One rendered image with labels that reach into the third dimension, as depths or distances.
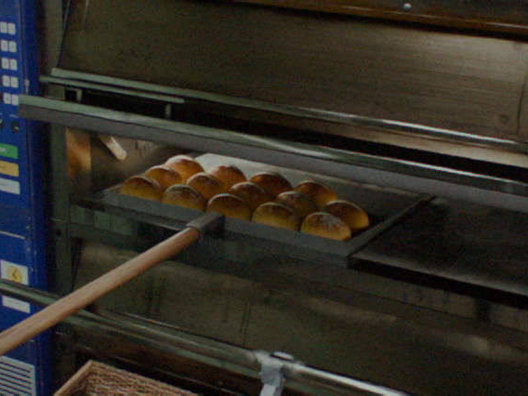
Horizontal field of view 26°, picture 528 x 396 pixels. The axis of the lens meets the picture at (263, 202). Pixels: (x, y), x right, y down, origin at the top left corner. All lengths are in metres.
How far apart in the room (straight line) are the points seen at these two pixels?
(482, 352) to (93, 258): 0.84
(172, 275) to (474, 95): 0.76
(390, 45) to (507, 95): 0.22
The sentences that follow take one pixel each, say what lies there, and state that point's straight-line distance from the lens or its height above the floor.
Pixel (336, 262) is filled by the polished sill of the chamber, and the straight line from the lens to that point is 2.10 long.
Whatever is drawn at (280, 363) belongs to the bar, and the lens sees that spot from 1.75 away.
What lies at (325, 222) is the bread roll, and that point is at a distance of 2.15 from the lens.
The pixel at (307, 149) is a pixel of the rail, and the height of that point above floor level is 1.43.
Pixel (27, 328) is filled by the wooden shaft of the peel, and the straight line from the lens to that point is 1.82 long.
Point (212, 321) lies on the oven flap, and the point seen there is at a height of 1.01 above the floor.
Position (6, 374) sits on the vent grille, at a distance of 2.65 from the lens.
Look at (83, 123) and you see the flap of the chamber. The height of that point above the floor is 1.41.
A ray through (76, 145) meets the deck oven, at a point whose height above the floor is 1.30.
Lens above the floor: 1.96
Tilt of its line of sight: 19 degrees down
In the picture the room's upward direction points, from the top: 1 degrees clockwise
